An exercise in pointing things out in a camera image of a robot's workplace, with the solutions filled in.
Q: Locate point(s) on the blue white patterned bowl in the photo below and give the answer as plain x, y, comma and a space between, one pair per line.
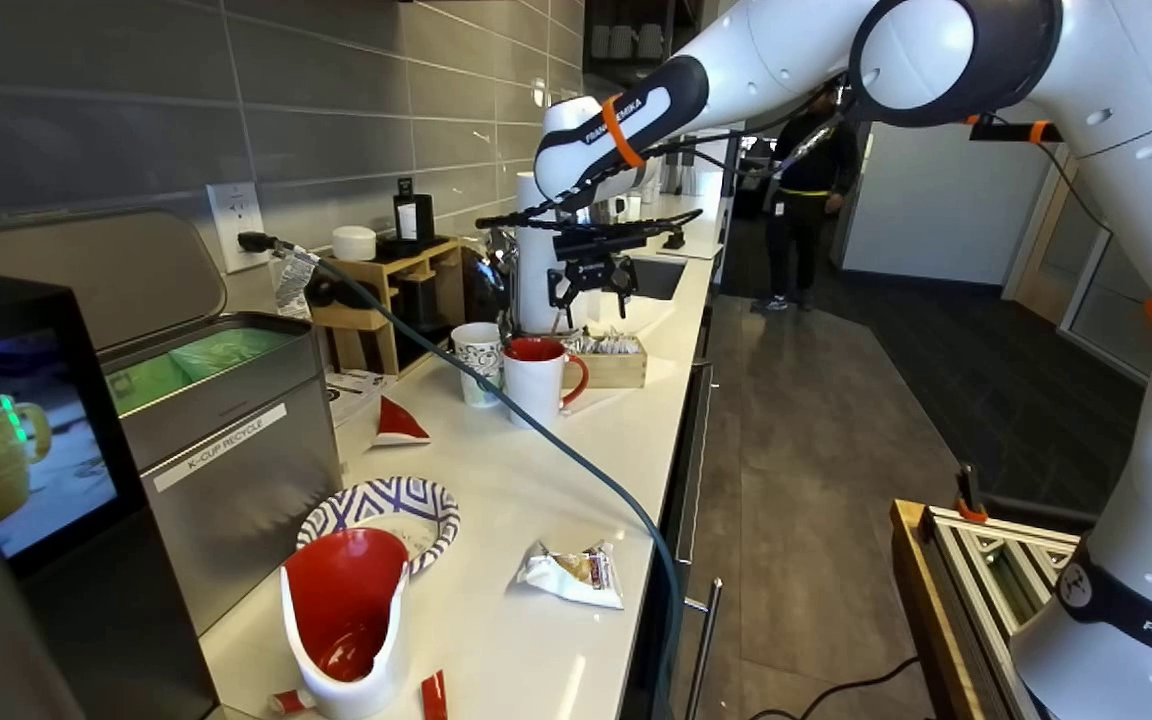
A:
419, 510

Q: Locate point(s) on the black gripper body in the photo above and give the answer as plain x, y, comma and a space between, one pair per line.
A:
591, 253

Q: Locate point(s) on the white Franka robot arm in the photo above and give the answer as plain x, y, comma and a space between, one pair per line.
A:
938, 63

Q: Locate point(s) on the wooden sachet holder box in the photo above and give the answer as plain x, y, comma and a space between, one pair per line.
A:
614, 361

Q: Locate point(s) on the person in dark clothes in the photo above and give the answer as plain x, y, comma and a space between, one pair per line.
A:
812, 175

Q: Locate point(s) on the dark glass bottle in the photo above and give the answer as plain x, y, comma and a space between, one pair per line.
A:
414, 215

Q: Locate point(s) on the white wall outlet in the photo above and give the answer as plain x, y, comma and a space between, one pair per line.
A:
233, 215

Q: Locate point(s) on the aluminium frame cart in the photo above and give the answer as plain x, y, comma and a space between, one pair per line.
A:
969, 585

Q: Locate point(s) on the crumpled white sachet wrappers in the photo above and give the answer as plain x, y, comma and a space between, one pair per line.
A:
577, 578

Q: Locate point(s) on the red white mug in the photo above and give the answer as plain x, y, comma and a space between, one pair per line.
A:
541, 378

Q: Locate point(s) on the wooden shelf organizer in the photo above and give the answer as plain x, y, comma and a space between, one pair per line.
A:
358, 305

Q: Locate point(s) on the small white jar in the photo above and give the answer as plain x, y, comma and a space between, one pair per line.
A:
353, 243

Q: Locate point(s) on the red sachet on counter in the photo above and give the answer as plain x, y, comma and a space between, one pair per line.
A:
433, 696

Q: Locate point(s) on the black camera tripod arm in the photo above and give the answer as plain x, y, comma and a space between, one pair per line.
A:
1006, 129

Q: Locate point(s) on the white patterned paper cup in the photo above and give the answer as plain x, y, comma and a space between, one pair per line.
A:
479, 350

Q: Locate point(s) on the white paper towel roll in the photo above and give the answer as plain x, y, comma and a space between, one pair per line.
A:
535, 258

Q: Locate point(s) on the red white ceramic shard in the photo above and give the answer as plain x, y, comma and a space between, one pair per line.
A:
397, 424

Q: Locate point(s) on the red white broken pitcher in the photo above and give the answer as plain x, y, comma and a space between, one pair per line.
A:
342, 610

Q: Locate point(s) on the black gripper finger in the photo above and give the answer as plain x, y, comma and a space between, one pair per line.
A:
623, 287
556, 292

